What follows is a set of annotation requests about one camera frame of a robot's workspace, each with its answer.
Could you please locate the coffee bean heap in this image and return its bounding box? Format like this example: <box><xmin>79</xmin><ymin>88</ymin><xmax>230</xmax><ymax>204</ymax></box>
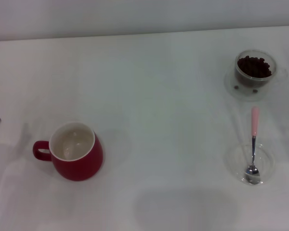
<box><xmin>236</xmin><ymin>55</ymin><xmax>272</xmax><ymax>86</ymax></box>

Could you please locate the red ceramic mug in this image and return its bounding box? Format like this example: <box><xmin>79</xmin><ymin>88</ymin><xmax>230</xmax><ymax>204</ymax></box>
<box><xmin>33</xmin><ymin>122</ymin><xmax>104</xmax><ymax>181</ymax></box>

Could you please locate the empty clear glass saucer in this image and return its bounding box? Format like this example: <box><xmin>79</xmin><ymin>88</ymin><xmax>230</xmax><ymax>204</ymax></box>
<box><xmin>225</xmin><ymin>143</ymin><xmax>276</xmax><ymax>186</ymax></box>

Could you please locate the pink handled metal spoon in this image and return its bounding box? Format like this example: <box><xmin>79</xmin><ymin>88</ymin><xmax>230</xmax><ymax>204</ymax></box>
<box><xmin>245</xmin><ymin>107</ymin><xmax>260</xmax><ymax>185</ymax></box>

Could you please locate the clear glass cup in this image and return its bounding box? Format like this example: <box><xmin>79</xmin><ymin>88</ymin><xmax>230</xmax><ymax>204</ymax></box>
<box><xmin>235</xmin><ymin>49</ymin><xmax>289</xmax><ymax>88</ymax></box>

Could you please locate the glass saucer with loose beans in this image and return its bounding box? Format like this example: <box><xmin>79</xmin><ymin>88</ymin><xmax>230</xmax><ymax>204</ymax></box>
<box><xmin>223</xmin><ymin>64</ymin><xmax>284</xmax><ymax>102</ymax></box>

